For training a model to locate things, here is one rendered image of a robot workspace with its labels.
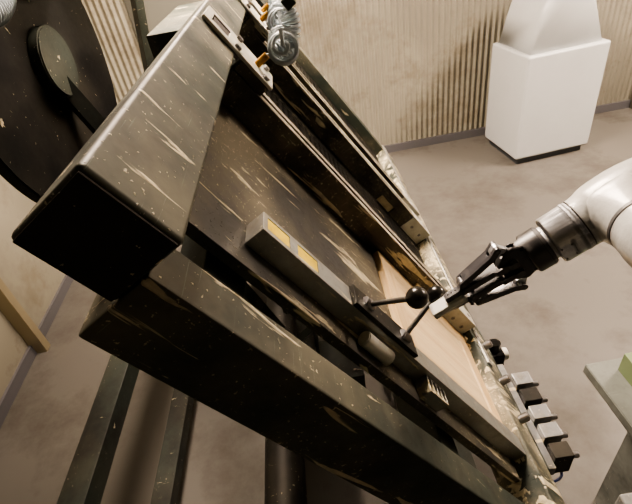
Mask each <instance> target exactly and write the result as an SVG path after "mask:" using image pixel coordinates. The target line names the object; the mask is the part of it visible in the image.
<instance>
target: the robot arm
mask: <svg viewBox="0 0 632 504"><path fill-rule="evenodd" d="M536 225H537V226H538V227H537V228H535V227H533V228H532V227H531V228H529V229H528V230H526V231H525V232H523V233H521V234H520V235H518V236H517V237H516V241H515V242H512V243H508V244H506V245H505V246H502V245H497V244H496V242H495V241H491V242H490V243H489V244H488V246H487V248H486V249H485V251H484V252H483V253H481V254H480V255H479V256H478V257H477V258H476V259H475V260H474V261H473V262H472V263H470V264H469V265H468V266H467V267H466V268H465V269H464V270H463V271H462V272H460V273H459V274H458V275H457V276H456V280H457V281H456V283H457V286H456V287H455V288H453V289H451V290H450V291H448V292H447V293H445V294H444V295H443V297H442V298H440V299H438V300H437V301H435V302H433V303H432V304H430V305H429V307H430V310H431V312H432V315H433V316H434V317H435V318H436V319H439V318H440V317H442V316H444V315H445V314H447V313H449V312H450V311H452V310H456V309H458V308H460V307H461V306H463V305H465V304H466V303H468V302H469V303H470V305H475V304H474V303H476V305H477V306H479V305H482V304H485V303H487V302H490V301H492V300H495V299H497V298H500V297H503V296H505V295H508V294H510V293H513V292H515V291H521V290H526V289H528V285H527V283H526V281H527V278H528V277H530V276H531V275H532V274H533V273H534V272H535V271H536V270H539V271H545V270H546V269H548V268H550V267H551V266H553V265H555V264H557V263H558V261H559V259H558V258H560V257H561V258H562V259H563V260H564V261H570V260H572V259H574V258H575V257H577V256H579V255H580V254H582V253H584V252H586V251H587V250H589V249H592V248H594V246H596V245H598V244H600V243H602V242H605V243H607V244H609V245H611V246H613V247H614V248H615V249H616V250H617V251H618V252H619V254H620V255H621V257H622V258H623V259H624V260H625V262H626V263H627V264H628V265H629V266H630V267H631V268H632V158H630V159H627V160H625V161H623V162H621V163H618V164H616V165H614V166H612V167H611V168H609V169H607V170H605V171H603V172H602V173H600V174H598V175H597V176H595V177H594V178H592V179H591V180H589V181H588V182H586V183H585V184H583V185H582V186H581V187H580V188H578V189H577V190H576V191H575V192H574V193H573V195H572V196H571V197H569V198H568V199H567V200H566V201H564V202H563V203H561V204H559V205H557V207H555V208H554V209H552V210H550V211H549V212H547V213H546V214H544V215H542V216H541V217H539V218H538V219H536ZM496 266H497V267H496ZM504 277H505V278H504ZM480 298H481V299H480Z"/></svg>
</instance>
